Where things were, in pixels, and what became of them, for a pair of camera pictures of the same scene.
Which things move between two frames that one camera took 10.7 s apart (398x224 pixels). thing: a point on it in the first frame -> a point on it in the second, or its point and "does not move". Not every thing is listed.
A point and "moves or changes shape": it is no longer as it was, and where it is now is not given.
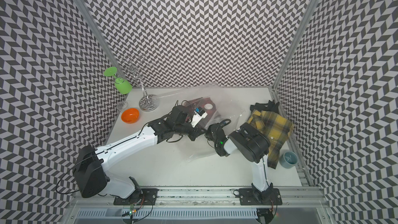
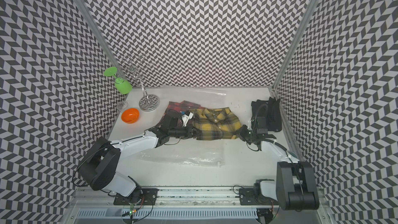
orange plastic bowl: (130, 115) does not move
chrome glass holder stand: (149, 102) does not move
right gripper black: (205, 135) -> (241, 133)
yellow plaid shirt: (278, 128) -> (214, 124)
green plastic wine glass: (122, 85) does not move
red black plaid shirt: (208, 107) moves or changes shape
